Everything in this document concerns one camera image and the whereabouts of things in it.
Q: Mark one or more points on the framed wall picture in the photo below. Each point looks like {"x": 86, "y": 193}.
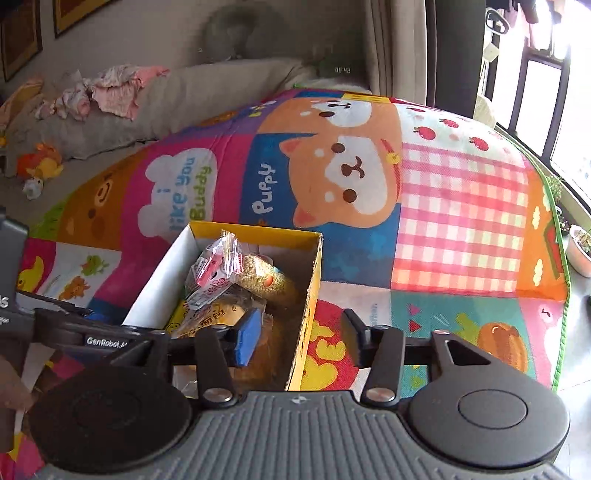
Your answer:
{"x": 21, "y": 38}
{"x": 68, "y": 13}

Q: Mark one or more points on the beige curtain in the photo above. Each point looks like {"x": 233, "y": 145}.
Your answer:
{"x": 396, "y": 48}

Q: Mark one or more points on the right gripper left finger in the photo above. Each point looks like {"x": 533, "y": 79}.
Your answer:
{"x": 220, "y": 347}

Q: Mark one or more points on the red round label packet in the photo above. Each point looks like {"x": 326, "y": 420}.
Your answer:
{"x": 214, "y": 271}

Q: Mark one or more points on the grey sofa bed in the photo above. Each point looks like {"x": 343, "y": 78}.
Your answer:
{"x": 182, "y": 98}

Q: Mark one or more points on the green-topped grain snack packet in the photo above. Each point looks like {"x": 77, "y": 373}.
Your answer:
{"x": 263, "y": 279}

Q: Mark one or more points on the yellow cardboard box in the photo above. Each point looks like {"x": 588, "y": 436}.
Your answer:
{"x": 298, "y": 254}

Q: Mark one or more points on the grey neck pillow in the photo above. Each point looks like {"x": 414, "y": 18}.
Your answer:
{"x": 245, "y": 30}

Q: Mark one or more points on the round bread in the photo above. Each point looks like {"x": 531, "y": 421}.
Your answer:
{"x": 225, "y": 310}

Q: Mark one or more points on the colourful cartoon play mat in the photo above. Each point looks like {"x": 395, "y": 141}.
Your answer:
{"x": 432, "y": 223}

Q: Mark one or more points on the pink clothes pile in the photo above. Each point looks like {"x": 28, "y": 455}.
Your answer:
{"x": 114, "y": 91}

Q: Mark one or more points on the white plant pot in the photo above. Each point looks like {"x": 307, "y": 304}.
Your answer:
{"x": 578, "y": 250}

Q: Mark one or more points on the orange plush toy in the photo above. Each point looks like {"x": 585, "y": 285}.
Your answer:
{"x": 36, "y": 168}

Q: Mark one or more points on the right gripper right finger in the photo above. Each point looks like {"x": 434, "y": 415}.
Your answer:
{"x": 381, "y": 350}

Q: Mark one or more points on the brown bread roll packet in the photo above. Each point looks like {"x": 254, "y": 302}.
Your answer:
{"x": 269, "y": 367}

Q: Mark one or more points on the yellow snack bar wrapper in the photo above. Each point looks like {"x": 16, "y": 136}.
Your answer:
{"x": 177, "y": 317}

